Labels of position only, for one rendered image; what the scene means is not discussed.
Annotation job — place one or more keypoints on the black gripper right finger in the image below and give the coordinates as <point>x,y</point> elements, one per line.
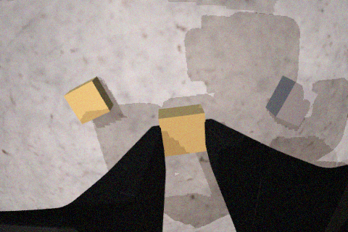
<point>269,191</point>

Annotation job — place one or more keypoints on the tan block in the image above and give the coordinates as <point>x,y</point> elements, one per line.
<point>89,100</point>
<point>183,129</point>

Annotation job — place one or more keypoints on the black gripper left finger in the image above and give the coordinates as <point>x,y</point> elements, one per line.
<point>129,198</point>

